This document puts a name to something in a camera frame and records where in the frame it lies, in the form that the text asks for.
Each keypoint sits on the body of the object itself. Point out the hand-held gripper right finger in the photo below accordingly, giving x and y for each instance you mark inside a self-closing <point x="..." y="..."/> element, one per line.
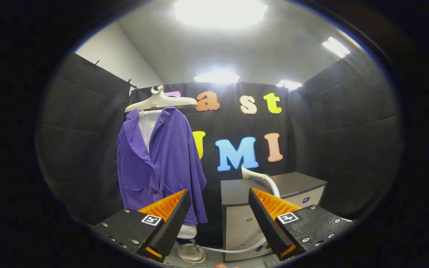
<point x="264" y="223"/>

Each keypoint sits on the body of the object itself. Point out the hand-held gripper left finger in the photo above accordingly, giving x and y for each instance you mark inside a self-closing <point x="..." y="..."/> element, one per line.
<point x="173" y="223"/>

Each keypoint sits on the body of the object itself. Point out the purple jacket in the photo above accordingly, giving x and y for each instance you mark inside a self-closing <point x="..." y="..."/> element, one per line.
<point x="169" y="160"/>

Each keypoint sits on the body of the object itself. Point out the white clothes hanger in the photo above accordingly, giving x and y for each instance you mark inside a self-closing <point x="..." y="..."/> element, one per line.
<point x="155" y="100"/>

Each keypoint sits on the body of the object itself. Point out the grey cabinet with dark top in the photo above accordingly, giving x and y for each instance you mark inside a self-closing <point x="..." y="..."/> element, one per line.
<point x="237" y="191"/>

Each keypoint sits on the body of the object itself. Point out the white ironing board cover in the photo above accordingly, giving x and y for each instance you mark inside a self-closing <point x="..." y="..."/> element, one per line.
<point x="148" y="126"/>

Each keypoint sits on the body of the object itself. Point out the black backdrop cloth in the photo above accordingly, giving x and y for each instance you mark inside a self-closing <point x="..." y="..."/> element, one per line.
<point x="311" y="130"/>

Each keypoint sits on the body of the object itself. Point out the large ceiling light panel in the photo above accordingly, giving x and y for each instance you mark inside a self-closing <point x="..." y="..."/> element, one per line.
<point x="220" y="13"/>

